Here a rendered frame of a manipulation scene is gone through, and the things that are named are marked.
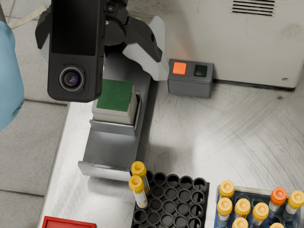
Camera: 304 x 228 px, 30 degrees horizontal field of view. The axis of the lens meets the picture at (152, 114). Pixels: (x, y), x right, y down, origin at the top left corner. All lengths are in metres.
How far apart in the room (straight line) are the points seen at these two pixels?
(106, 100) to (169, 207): 0.16
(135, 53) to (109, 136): 0.19
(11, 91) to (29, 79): 1.57
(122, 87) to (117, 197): 0.15
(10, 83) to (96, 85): 0.21
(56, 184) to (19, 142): 1.03
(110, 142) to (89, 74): 0.24
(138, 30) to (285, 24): 0.20
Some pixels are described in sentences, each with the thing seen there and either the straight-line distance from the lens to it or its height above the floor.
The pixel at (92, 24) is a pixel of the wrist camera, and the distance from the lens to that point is 0.50.
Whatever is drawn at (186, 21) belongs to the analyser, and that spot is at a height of 1.02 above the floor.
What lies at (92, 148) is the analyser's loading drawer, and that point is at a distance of 0.74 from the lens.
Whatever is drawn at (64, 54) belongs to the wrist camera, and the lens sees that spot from 0.51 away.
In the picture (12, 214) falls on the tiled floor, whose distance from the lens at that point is 1.73.
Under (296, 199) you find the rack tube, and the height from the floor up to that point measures 0.99.
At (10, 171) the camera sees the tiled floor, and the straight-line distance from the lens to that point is 1.77.
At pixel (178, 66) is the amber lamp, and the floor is 0.93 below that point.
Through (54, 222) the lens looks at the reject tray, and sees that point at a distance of 0.76.
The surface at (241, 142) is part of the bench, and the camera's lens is 0.77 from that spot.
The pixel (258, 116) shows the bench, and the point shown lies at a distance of 0.79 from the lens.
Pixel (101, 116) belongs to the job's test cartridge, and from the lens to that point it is 0.71.
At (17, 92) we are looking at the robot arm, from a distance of 0.31.
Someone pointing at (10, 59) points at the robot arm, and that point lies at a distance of 0.31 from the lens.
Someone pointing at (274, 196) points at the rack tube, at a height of 0.99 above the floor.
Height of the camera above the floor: 1.59
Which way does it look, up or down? 65 degrees down
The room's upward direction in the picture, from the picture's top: 10 degrees counter-clockwise
